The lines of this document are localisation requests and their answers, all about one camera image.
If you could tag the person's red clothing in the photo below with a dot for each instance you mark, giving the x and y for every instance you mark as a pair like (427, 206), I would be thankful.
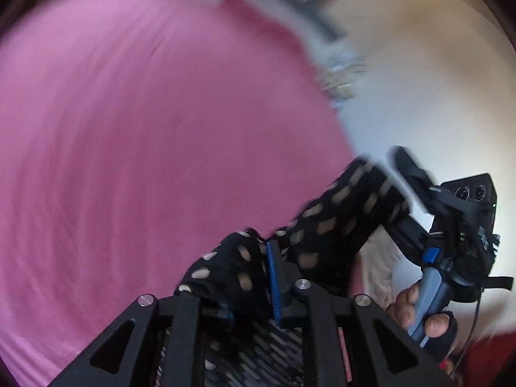
(487, 358)

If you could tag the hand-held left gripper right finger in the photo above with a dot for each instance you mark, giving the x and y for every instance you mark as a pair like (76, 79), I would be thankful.
(276, 282)

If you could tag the grey bed headboard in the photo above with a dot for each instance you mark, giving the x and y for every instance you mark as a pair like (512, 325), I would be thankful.
(290, 8)

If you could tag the white cloth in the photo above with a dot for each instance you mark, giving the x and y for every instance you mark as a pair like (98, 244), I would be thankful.
(377, 270)

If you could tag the person's right hand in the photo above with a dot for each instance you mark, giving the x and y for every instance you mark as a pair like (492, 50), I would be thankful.
(403, 305)

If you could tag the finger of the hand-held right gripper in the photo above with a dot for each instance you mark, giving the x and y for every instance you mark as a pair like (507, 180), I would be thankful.
(415, 181)
(413, 240)

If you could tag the pink bed blanket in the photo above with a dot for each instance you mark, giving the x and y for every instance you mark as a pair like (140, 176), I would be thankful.
(141, 149)

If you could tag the white nightstand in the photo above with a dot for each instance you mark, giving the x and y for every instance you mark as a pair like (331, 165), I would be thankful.
(342, 76)

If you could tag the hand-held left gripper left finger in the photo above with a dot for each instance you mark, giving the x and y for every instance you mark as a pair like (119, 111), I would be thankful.
(186, 330)

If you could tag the black polka dot garment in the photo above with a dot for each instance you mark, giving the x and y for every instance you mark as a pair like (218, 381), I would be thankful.
(322, 229)

